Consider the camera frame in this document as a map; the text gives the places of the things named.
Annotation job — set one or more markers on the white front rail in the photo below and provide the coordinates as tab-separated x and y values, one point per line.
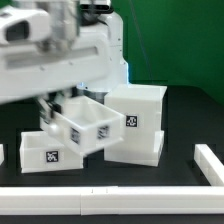
111	200

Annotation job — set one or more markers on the white rail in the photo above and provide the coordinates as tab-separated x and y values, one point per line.
111	200
209	164

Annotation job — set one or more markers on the white drawer cabinet box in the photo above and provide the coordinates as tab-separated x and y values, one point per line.
142	107

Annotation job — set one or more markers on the white left rail block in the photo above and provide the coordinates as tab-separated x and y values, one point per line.
1	154

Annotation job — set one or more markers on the white right rail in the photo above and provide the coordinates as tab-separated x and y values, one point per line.
209	164

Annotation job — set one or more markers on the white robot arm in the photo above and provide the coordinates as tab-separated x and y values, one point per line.
92	12

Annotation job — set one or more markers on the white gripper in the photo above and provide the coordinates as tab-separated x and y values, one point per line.
43	49

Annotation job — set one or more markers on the white drawer with knob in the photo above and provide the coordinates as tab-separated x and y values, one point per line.
84	125

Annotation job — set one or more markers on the white drawer without knob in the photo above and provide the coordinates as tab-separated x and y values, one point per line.
41	153

